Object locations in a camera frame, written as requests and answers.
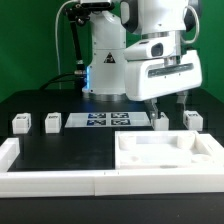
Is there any white U-shaped obstacle fence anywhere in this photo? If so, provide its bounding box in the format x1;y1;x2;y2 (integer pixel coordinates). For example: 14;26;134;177
0;133;224;198

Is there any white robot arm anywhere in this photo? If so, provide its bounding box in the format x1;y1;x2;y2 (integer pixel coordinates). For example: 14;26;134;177
81;0;202;118

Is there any white marker tag sheet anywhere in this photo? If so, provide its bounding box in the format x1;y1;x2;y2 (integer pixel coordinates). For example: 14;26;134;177
65;112;151;128

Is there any white square tabletop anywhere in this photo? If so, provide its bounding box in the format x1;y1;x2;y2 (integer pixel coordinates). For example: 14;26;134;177
115;131;214;169

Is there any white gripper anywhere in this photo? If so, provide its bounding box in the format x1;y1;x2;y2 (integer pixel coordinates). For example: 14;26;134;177
124;39;202;119

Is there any white cable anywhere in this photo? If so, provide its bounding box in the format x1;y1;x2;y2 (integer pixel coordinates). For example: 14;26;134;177
54;0;79;90

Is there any black camera on mount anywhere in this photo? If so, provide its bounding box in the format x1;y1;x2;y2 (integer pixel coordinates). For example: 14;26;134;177
80;0;112;10

